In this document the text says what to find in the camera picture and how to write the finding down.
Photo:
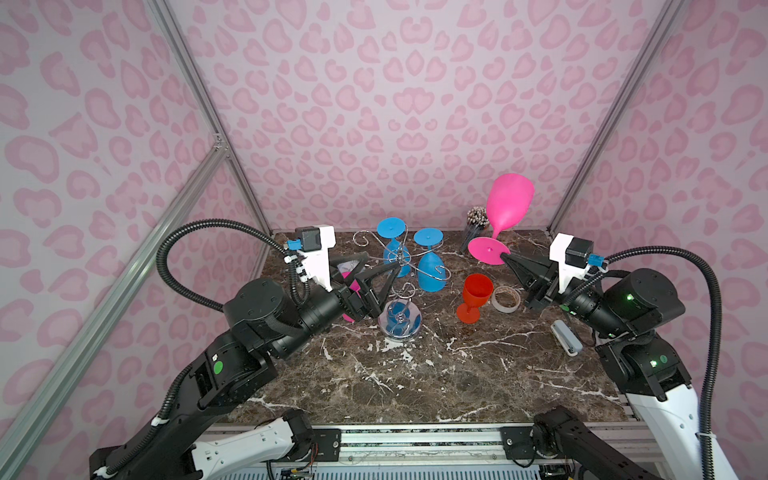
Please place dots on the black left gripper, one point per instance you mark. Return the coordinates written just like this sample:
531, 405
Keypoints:
370, 303

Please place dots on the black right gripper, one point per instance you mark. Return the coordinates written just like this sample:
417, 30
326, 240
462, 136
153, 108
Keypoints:
543, 283

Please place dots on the magenta wine glass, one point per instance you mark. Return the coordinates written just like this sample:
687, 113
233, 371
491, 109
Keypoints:
507, 204
352, 304

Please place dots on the red wine glass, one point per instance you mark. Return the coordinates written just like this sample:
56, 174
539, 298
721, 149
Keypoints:
477, 290

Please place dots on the blue wine glass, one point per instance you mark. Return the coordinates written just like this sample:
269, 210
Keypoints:
431, 271
395, 251

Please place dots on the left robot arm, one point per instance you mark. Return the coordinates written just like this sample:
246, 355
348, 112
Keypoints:
265, 324

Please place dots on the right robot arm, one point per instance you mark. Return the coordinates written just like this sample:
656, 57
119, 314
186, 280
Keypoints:
624, 309

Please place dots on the clear tape roll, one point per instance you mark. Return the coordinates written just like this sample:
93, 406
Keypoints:
506, 299

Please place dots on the grey stapler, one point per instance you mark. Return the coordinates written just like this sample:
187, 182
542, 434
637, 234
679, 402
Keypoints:
567, 339

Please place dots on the chrome wire wine glass rack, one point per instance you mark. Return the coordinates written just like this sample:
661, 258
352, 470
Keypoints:
401, 318

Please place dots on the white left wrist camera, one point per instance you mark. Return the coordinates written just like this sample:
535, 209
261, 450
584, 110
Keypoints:
310, 250

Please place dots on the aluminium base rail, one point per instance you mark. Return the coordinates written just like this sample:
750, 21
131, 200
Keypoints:
464, 451

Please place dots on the aluminium frame bar left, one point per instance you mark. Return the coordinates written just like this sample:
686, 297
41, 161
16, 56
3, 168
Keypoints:
30, 427

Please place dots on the aluminium frame post right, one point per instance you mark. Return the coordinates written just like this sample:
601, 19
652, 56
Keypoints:
663, 27

